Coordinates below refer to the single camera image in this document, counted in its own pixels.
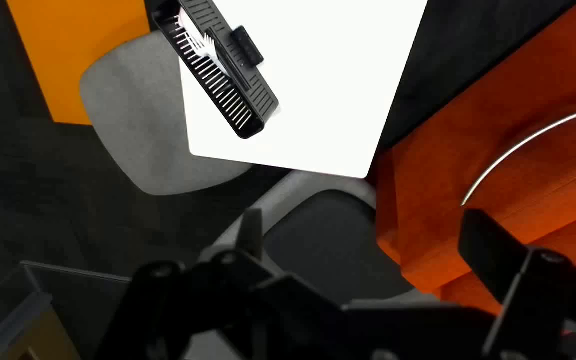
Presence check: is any orange sheet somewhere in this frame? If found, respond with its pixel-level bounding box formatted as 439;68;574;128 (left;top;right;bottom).
4;0;154;125

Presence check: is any white side table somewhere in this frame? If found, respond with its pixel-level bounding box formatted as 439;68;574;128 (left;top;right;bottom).
179;0;430;180

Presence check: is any orange fabric chair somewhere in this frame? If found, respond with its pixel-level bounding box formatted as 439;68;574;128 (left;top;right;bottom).
375;0;576;315

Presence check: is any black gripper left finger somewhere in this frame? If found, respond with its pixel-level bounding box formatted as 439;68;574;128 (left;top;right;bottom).
94;248;345;360

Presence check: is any thin white cable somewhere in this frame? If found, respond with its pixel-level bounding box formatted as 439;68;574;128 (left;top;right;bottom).
461;101;576;207

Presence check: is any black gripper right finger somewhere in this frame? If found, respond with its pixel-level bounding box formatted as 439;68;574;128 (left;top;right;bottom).
458;207;576;360

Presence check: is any grey box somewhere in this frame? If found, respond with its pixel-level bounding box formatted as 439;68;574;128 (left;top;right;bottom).
0;257;135;360

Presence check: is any black slotted rack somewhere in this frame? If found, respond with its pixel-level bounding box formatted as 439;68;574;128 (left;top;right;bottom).
147;0;283;140

